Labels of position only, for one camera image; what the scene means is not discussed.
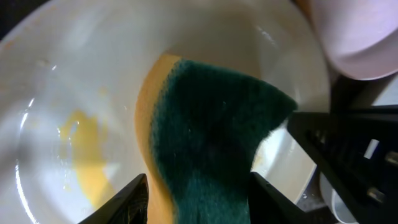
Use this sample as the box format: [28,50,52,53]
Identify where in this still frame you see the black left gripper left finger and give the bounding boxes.
[80,174,149,224]

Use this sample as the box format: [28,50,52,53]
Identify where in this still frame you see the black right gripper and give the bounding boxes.
[287,106,397,223]

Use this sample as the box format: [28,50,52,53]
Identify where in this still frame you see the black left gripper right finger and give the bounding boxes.
[248,172,310,224]

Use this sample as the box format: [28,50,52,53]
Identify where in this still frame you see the yellow green sponge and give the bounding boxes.
[134,54,297,223]

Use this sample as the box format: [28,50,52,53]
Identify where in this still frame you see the cream white plate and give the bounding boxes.
[1,0,330,223]

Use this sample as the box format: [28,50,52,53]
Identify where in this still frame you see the large dark serving tray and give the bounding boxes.
[1,1,397,223]

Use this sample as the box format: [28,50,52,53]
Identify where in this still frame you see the light green plate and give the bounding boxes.
[319,173,358,224]

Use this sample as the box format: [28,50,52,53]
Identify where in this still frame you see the pink plate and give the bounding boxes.
[310,0,397,80]

